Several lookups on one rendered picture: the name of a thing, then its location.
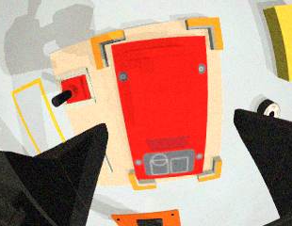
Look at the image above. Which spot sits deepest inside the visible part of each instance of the black toy tyre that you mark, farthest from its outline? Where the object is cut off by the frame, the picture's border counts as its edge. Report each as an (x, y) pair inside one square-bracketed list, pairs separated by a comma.
[(269, 108)]

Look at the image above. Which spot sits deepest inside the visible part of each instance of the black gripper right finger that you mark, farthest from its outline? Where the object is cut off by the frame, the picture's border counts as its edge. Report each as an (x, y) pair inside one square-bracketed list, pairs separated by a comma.
[(269, 142)]

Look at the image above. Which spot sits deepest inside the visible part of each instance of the yellow rectangular block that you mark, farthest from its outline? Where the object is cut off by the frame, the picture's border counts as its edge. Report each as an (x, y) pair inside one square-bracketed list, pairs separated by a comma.
[(279, 22)]

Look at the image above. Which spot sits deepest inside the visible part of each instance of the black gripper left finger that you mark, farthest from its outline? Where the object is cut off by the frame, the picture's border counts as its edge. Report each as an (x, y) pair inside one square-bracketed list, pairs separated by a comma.
[(60, 182)]

